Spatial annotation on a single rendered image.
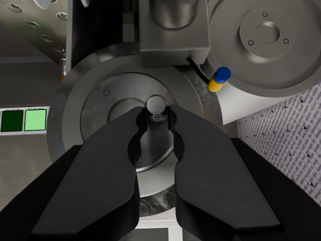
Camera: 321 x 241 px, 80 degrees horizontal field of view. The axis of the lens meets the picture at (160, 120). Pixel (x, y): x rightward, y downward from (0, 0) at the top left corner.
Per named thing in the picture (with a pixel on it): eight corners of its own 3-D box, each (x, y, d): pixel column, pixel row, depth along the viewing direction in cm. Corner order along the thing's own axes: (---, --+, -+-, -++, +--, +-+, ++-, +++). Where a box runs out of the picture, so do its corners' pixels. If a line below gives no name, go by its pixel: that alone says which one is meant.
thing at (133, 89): (72, 81, 15) (169, 61, 15) (83, 89, 17) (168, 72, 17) (86, 182, 13) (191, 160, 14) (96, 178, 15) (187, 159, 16)
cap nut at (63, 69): (70, 58, 50) (69, 74, 49) (76, 64, 53) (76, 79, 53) (56, 58, 50) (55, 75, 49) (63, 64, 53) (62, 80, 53)
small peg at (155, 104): (171, 98, 11) (163, 120, 11) (170, 108, 14) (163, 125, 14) (149, 90, 11) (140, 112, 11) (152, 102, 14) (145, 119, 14)
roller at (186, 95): (199, 50, 16) (211, 194, 14) (177, 111, 42) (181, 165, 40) (62, 58, 16) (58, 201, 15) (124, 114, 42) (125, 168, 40)
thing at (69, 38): (75, -91, 20) (70, 78, 17) (123, 38, 43) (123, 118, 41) (70, -91, 20) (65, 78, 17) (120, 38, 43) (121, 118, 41)
